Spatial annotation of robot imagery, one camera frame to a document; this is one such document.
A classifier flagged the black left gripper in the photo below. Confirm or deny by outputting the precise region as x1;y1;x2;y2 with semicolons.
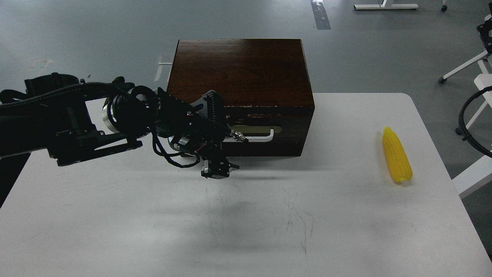
153;88;248;179

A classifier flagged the dark wood drawer white handle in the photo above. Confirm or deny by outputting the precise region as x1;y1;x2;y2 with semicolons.
221;108;309;157

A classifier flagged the yellow corn cob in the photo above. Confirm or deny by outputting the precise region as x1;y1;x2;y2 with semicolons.
382;126;413;183

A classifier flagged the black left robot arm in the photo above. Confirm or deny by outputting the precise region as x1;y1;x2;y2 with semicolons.
0;73;248;179

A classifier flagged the dark wooden drawer cabinet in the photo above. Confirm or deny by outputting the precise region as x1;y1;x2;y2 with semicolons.
165;38;316;158

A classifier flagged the white desk leg base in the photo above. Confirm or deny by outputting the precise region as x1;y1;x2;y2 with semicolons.
353;0;419;11

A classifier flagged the white neighbouring table edge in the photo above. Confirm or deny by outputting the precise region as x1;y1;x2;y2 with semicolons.
452;156;492;199

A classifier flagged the white rolling chair base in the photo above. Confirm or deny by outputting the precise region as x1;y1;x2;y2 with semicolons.
439;13;492;135

